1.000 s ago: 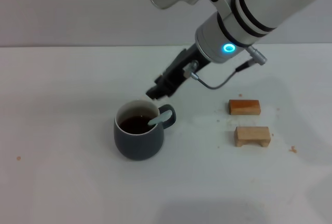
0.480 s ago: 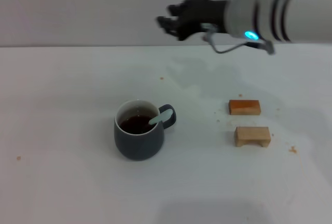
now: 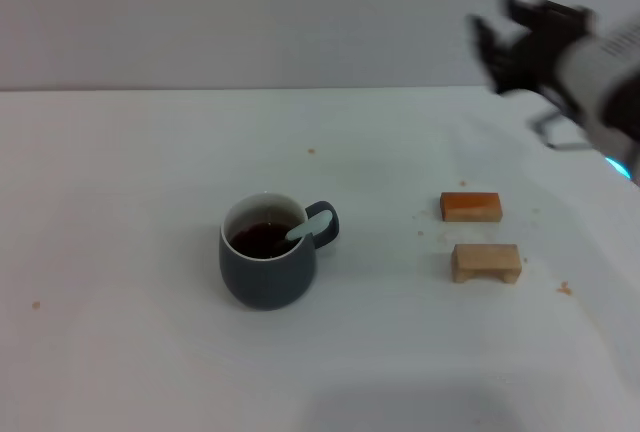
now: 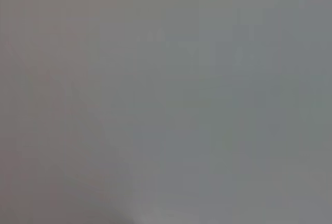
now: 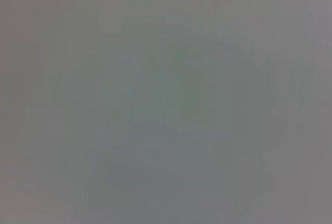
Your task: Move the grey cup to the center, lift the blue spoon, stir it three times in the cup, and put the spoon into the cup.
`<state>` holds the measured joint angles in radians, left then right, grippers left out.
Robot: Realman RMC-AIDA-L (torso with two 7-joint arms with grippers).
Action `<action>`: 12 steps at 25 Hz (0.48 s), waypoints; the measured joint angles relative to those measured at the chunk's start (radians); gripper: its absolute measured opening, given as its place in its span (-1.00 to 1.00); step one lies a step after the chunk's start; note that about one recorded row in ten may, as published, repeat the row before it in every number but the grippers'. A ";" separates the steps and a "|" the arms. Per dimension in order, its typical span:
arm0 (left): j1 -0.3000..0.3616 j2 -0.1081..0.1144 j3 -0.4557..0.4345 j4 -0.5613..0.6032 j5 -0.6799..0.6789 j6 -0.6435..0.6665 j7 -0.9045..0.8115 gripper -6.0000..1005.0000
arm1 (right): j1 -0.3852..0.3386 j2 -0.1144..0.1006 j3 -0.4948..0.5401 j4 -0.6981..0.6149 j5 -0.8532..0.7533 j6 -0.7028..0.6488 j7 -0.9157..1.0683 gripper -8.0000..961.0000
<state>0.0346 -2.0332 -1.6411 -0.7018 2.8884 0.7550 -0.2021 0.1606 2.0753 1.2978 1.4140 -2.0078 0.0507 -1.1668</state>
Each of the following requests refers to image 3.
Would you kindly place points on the light wooden notched block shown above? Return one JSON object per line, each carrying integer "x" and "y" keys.
{"x": 480, "y": 257}

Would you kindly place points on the grey vented wrist camera box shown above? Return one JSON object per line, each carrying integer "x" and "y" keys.
{"x": 600, "y": 82}

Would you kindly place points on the dark grey ceramic coffee cup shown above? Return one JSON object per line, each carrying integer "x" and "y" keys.
{"x": 267, "y": 277}

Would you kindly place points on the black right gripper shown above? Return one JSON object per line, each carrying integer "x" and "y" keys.
{"x": 537, "y": 62}

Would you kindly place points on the stained orange wooden block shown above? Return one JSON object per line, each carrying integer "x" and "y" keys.
{"x": 470, "y": 207}

